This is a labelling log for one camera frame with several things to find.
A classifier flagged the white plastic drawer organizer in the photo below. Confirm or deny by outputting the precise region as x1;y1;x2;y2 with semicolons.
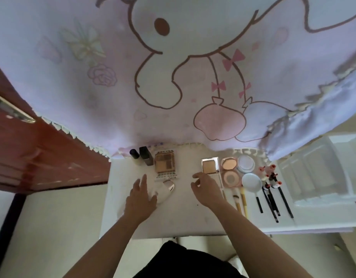
278;133;356;206

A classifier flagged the person's left forearm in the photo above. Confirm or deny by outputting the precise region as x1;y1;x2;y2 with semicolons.
62;213;144;278

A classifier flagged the person's right hand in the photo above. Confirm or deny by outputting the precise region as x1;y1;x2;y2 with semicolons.
191;171;229;210

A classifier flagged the white round powder jar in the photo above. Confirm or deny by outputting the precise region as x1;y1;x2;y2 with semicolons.
237;155;256;174

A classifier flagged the round white hand mirror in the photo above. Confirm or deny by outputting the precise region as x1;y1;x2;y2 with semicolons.
242;173;264;214

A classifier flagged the person's right forearm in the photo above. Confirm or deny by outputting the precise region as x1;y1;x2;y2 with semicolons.
215;201;314;278

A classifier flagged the beige eyeshadow palette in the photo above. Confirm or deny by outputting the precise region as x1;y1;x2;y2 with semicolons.
154;151;177;181

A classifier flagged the square rose gold powder compact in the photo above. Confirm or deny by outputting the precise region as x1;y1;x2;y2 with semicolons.
201;157;225;191

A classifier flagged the person's left hand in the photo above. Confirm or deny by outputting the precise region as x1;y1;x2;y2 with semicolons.
124;174;159;226

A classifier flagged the round rose gold blush compact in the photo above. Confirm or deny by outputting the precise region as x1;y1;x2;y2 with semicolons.
220;157;243;188

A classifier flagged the gold metal door handle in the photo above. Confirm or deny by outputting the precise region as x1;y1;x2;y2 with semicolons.
0;91;36;124

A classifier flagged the person's black clothing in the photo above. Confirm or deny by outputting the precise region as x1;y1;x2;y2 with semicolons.
133;241;248;278

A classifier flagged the dark square cosmetic bottle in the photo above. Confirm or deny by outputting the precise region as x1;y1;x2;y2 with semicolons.
139;146;154;166

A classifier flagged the gold handle makeup brush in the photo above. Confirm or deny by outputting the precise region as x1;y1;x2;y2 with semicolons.
240;186;248;219
231;189;243;215

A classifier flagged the pink cartoon rabbit blanket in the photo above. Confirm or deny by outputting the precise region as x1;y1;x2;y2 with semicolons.
0;0;356;163

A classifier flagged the white oval cosmetic case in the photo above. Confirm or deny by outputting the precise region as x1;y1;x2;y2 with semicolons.
150;179;175;204

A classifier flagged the red-brown wooden door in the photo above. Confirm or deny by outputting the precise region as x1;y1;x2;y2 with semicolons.
0;61;112;195

